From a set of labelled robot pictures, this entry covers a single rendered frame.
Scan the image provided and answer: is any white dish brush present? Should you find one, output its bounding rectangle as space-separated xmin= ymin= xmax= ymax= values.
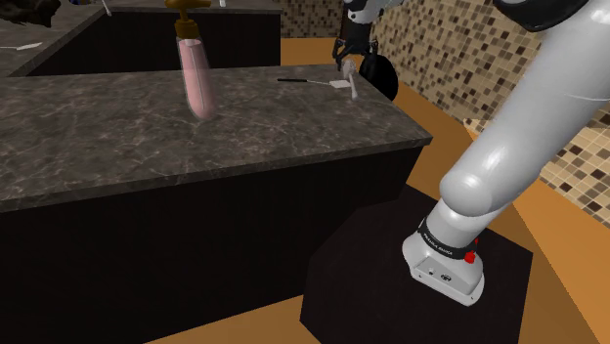
xmin=339 ymin=59 xmax=360 ymax=101

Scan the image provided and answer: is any black round object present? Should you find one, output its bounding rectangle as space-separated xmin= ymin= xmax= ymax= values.
xmin=358 ymin=53 xmax=400 ymax=103

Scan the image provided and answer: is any pink soap dispenser gold pump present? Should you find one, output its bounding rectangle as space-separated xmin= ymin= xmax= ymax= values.
xmin=163 ymin=0 xmax=217 ymax=121

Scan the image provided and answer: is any black robot stand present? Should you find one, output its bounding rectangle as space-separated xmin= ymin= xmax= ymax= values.
xmin=299 ymin=184 xmax=534 ymax=344

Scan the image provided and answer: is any white flat utensil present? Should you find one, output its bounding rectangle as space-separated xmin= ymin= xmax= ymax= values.
xmin=0 ymin=41 xmax=44 ymax=52

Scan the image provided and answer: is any black lumpy object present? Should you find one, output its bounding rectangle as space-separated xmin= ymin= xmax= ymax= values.
xmin=0 ymin=0 xmax=62 ymax=28

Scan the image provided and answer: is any black-handled white spatula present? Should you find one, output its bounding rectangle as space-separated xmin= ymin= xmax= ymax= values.
xmin=277 ymin=77 xmax=350 ymax=91

